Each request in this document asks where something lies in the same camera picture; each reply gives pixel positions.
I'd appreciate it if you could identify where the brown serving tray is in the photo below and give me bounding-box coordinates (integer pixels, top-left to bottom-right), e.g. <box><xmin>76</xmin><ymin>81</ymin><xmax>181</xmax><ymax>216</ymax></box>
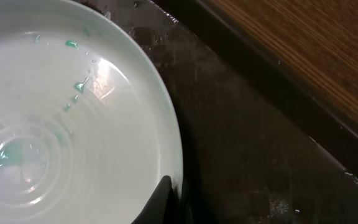
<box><xmin>73</xmin><ymin>0</ymin><xmax>358</xmax><ymax>224</ymax></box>

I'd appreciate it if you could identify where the white plate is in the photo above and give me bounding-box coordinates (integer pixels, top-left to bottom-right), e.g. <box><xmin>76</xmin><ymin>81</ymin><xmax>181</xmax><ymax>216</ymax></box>
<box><xmin>0</xmin><ymin>1</ymin><xmax>183</xmax><ymax>223</ymax></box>

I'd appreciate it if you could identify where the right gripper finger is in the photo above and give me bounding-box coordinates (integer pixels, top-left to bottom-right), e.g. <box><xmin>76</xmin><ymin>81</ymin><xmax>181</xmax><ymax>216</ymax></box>
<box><xmin>132</xmin><ymin>175</ymin><xmax>172</xmax><ymax>224</ymax></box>

